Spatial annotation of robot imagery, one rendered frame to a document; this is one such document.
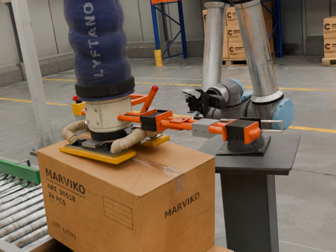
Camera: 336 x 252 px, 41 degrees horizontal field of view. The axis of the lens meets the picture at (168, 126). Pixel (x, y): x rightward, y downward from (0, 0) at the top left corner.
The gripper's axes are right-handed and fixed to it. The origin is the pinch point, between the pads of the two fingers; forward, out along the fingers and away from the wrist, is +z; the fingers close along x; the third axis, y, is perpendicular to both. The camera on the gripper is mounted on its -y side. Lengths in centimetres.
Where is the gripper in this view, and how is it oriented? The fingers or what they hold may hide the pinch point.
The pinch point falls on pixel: (186, 111)
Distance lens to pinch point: 166.8
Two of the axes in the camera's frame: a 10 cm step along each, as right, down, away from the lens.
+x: -1.3, -9.5, -2.8
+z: -6.5, 2.9, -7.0
